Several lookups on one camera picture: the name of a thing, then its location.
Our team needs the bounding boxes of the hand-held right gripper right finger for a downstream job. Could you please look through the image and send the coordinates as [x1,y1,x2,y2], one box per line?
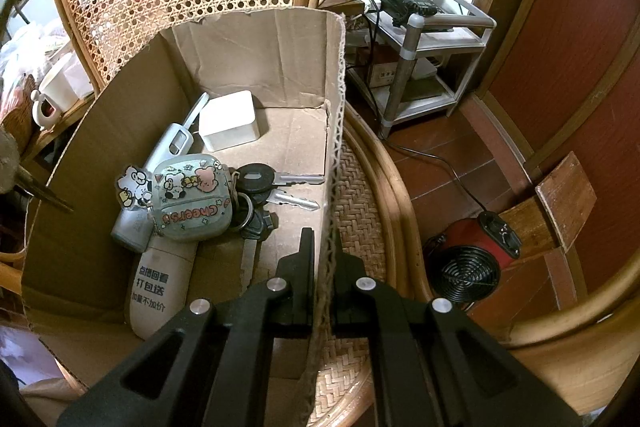
[331,237,583,427]

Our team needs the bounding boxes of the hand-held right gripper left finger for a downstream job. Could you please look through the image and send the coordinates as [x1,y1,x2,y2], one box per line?
[56,227,317,427]

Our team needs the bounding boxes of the angular black head key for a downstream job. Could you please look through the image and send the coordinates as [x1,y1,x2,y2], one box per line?
[240,209,277,293]

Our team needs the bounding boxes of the plain silver key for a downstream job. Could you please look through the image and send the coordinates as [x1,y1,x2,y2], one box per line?
[257,189,321,211]

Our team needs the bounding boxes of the round black head key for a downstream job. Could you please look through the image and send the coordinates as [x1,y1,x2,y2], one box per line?
[235,163,325,195]

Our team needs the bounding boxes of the cartoon print earbud case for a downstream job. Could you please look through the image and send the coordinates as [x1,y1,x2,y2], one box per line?
[151,154,236,242]

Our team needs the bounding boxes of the beige printed paper packet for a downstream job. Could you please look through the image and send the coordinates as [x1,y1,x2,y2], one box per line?
[124,237,198,340]

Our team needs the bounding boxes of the white charger plug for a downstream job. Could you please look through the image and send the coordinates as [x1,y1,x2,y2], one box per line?
[198,90,261,152]

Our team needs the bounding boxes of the cartoon acrylic charm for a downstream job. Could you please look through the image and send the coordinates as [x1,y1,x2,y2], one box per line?
[116,165,155,210]

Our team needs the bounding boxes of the brown cardboard box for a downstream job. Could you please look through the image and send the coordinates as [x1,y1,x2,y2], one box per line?
[20,7,348,427]

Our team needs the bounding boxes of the red fan heater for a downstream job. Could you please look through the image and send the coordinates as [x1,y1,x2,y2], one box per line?
[425,212,522,303]

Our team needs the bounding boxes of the brown labelled box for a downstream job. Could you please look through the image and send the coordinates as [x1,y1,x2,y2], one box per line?
[367,47,416,90]

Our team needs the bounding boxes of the wooden stool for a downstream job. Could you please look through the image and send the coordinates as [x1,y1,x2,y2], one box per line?
[495,152,598,338]

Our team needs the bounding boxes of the grey metal shelf trolley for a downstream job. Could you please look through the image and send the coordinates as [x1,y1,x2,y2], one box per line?
[345,0,497,140]

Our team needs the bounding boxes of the white ceramic pitcher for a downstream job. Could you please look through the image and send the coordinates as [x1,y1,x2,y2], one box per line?
[31,52,96,130]

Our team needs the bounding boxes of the clear plastic bags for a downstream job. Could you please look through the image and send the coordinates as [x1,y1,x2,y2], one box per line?
[0,22,66,108]

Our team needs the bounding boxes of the black heater cable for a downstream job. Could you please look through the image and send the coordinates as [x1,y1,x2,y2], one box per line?
[385,132,493,215]

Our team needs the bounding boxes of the curved rattan frame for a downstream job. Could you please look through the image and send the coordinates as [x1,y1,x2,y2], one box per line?
[507,252,640,418]

